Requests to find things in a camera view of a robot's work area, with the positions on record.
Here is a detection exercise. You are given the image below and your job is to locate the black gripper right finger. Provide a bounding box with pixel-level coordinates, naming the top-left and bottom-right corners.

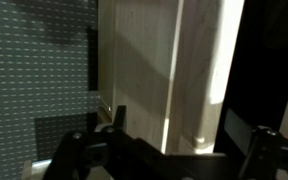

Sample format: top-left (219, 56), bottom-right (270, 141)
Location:
top-left (216, 108), bottom-right (288, 180)

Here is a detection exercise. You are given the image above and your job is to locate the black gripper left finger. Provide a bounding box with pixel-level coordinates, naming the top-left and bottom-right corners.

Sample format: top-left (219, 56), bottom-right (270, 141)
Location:
top-left (43, 105), bottom-right (172, 180)

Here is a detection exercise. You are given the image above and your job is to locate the light wooden drawer cabinet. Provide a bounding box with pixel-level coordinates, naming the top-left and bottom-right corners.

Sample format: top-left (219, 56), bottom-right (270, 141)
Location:
top-left (21, 0), bottom-right (288, 180)

